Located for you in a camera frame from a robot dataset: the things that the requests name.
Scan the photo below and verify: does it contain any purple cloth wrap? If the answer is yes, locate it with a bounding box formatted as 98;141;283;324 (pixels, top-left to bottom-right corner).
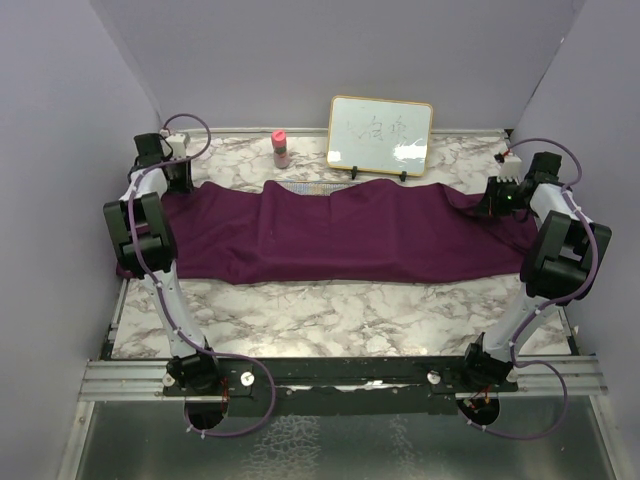
115;179;540;286

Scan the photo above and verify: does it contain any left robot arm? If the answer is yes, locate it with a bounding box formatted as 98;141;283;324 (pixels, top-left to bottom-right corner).
103;132;221;395

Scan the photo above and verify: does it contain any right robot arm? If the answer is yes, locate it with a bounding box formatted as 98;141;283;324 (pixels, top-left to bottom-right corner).
459;152;612;391

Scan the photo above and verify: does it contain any pink lid spice bottle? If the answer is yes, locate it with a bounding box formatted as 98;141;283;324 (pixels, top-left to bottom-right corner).
271;130;291;169

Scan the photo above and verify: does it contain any yellow framed whiteboard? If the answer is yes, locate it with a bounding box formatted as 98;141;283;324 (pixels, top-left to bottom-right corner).
326;95;434;178

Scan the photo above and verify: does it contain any metal mesh tray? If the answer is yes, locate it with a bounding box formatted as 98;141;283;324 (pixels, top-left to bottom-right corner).
278;181;351;196

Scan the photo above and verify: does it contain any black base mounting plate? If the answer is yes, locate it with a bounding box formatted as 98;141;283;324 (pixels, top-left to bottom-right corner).
163;356;517;417

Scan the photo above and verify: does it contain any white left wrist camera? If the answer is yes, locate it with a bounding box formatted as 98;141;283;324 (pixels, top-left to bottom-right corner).
159;129;191;159

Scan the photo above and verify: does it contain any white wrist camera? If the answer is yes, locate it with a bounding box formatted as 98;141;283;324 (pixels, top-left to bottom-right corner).
159;129;191;159
494;151;522;183

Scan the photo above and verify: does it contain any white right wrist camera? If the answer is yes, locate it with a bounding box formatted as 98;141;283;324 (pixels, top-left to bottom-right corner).
494;151;522;183

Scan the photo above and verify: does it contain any aluminium frame rail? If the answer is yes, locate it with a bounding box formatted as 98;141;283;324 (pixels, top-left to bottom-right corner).
79;356;608;402

